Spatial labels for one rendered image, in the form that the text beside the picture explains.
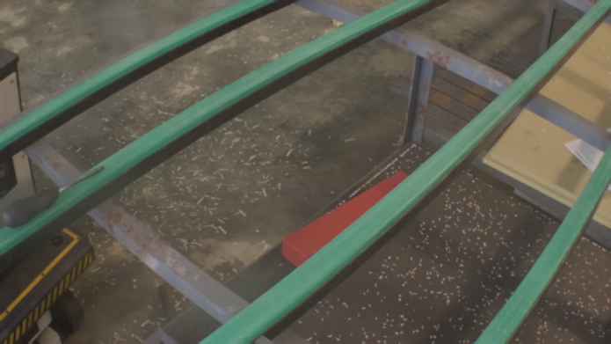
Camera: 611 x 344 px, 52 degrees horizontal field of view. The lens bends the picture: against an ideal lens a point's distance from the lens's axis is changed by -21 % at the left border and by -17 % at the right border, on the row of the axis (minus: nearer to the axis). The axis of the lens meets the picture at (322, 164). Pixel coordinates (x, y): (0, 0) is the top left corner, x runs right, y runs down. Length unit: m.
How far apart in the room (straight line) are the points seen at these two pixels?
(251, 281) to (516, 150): 0.65
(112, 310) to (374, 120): 1.27
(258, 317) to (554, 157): 0.93
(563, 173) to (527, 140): 0.13
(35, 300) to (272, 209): 1.00
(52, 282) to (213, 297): 0.80
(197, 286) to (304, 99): 1.92
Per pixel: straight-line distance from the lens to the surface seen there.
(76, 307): 1.84
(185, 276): 0.93
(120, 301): 2.01
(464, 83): 2.39
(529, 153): 1.57
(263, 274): 1.26
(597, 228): 1.51
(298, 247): 1.25
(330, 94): 2.82
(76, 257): 1.69
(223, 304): 0.89
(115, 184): 1.04
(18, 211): 0.95
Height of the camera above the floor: 1.50
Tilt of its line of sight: 37 degrees down
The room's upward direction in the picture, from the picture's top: 6 degrees clockwise
